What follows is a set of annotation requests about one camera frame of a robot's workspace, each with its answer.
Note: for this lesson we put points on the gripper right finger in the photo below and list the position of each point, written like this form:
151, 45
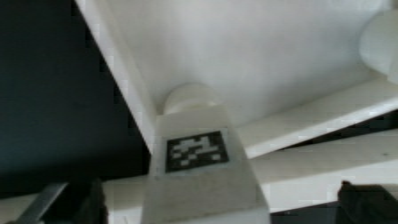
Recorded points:
366, 205

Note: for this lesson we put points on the white square table top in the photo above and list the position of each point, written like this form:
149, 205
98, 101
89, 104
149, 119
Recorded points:
266, 49

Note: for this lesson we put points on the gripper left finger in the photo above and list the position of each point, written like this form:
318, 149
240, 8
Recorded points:
69, 204

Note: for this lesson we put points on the white table leg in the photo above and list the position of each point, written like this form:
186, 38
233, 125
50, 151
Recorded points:
202, 189

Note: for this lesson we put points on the white U-shaped fence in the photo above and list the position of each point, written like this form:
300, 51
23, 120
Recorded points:
300, 174

